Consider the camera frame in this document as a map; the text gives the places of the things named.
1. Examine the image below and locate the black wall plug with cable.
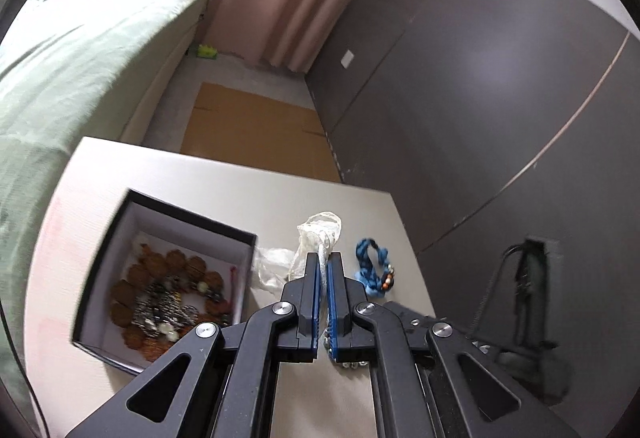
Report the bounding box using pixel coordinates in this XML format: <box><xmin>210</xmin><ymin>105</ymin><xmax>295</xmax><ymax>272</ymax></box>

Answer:
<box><xmin>468</xmin><ymin>236</ymin><xmax>573</xmax><ymax>406</ymax></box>

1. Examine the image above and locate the white wall socket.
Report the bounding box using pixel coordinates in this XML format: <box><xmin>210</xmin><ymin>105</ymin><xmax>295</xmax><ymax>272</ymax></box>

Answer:
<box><xmin>341</xmin><ymin>50</ymin><xmax>355</xmax><ymax>68</ymax></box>

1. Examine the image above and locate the flattened brown cardboard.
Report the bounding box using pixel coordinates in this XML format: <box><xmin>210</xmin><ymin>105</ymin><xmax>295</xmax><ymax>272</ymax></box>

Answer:
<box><xmin>180</xmin><ymin>82</ymin><xmax>341</xmax><ymax>183</ymax></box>

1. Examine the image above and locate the blue braided cord bracelet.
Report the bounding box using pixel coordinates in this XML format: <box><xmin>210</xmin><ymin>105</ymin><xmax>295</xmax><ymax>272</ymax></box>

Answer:
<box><xmin>354</xmin><ymin>236</ymin><xmax>397</xmax><ymax>301</ymax></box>

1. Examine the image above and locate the white organza pouch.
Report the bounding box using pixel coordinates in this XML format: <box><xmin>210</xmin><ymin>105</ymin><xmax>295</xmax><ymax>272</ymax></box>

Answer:
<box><xmin>252</xmin><ymin>211</ymin><xmax>343</xmax><ymax>295</ymax></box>

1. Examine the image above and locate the black cable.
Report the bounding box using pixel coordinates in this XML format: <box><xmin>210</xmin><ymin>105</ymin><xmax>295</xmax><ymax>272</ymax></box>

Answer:
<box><xmin>0</xmin><ymin>301</ymin><xmax>47</xmax><ymax>438</ymax></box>

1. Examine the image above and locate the silver chain necklace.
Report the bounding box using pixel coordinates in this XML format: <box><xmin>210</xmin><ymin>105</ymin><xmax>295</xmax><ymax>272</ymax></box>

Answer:
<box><xmin>130</xmin><ymin>278</ymin><xmax>202</xmax><ymax>338</ymax></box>

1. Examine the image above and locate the brown rudraksha bead bracelet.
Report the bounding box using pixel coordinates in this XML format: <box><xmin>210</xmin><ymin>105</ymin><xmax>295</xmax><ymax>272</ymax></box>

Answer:
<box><xmin>109</xmin><ymin>243</ymin><xmax>232</xmax><ymax>361</ymax></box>

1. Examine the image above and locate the dark beaded flower bracelet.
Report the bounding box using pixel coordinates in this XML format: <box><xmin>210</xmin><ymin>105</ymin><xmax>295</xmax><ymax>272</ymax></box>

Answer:
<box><xmin>322</xmin><ymin>326</ymin><xmax>371</xmax><ymax>370</ymax></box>

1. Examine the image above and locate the yellow green toy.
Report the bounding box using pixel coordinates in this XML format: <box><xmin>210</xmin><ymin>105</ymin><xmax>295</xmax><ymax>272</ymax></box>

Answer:
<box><xmin>196</xmin><ymin>44</ymin><xmax>218</xmax><ymax>60</ymax></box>

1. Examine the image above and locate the green blanket bed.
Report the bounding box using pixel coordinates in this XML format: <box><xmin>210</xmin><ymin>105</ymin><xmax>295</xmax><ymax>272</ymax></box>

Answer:
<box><xmin>1</xmin><ymin>0</ymin><xmax>208</xmax><ymax>345</ymax></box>

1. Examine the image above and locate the black jewelry box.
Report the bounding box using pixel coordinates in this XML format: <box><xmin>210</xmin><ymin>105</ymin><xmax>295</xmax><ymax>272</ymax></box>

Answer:
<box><xmin>72</xmin><ymin>191</ymin><xmax>257</xmax><ymax>375</ymax></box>

